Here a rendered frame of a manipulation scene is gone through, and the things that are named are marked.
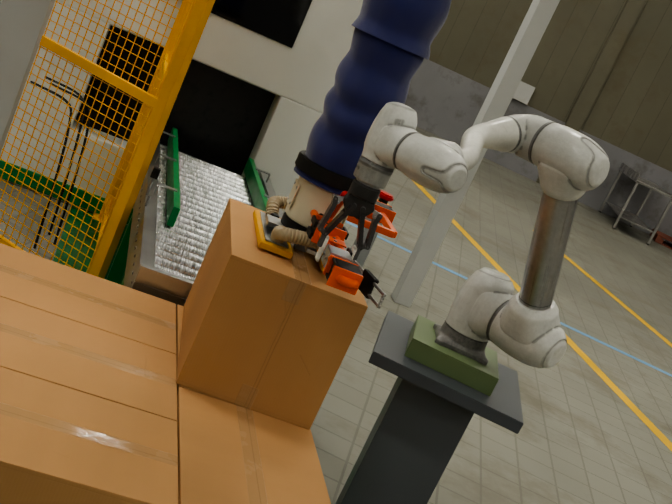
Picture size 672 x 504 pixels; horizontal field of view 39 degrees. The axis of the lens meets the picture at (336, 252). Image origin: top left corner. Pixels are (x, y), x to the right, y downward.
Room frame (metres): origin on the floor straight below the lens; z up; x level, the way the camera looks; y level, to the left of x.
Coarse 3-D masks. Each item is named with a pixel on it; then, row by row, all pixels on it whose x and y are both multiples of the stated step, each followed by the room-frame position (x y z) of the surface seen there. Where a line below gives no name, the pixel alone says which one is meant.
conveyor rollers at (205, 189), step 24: (192, 168) 4.93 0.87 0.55; (216, 168) 5.22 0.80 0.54; (192, 192) 4.48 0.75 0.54; (216, 192) 4.69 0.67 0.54; (240, 192) 4.91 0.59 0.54; (192, 216) 4.06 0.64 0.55; (216, 216) 4.26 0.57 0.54; (168, 240) 3.59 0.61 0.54; (192, 240) 3.71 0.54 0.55; (168, 264) 3.33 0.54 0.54; (192, 264) 3.44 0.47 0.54
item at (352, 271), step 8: (328, 264) 2.21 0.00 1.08; (336, 264) 2.15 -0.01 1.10; (344, 264) 2.18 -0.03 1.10; (352, 264) 2.22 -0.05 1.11; (328, 272) 2.21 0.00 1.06; (336, 272) 2.14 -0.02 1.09; (344, 272) 2.14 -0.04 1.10; (352, 272) 2.15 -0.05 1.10; (360, 272) 2.18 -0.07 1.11; (328, 280) 2.14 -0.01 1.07; (360, 280) 2.15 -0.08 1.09; (336, 288) 2.14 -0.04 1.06; (344, 288) 2.14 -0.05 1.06
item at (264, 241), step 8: (256, 216) 2.82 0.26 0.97; (264, 216) 2.83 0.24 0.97; (256, 224) 2.74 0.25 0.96; (264, 224) 2.74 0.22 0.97; (256, 232) 2.69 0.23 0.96; (264, 232) 2.66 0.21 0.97; (264, 240) 2.59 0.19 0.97; (272, 240) 2.61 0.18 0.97; (264, 248) 2.57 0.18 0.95; (272, 248) 2.58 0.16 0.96; (280, 248) 2.59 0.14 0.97; (288, 248) 2.62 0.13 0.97; (288, 256) 2.59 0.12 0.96
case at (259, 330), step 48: (240, 240) 2.58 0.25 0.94; (192, 288) 2.96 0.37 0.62; (240, 288) 2.43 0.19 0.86; (288, 288) 2.46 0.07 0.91; (192, 336) 2.48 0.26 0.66; (240, 336) 2.44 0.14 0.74; (288, 336) 2.47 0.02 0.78; (336, 336) 2.50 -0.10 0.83; (192, 384) 2.43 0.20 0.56; (240, 384) 2.46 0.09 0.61; (288, 384) 2.48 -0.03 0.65
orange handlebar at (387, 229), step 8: (384, 216) 3.02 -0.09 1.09; (368, 224) 2.84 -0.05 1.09; (384, 224) 2.97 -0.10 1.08; (320, 232) 2.47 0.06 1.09; (384, 232) 2.85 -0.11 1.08; (392, 232) 2.86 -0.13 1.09; (328, 240) 2.39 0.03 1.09; (336, 240) 2.41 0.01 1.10; (336, 280) 2.14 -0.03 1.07; (344, 280) 2.13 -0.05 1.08; (352, 280) 2.14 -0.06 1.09; (352, 288) 2.14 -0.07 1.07
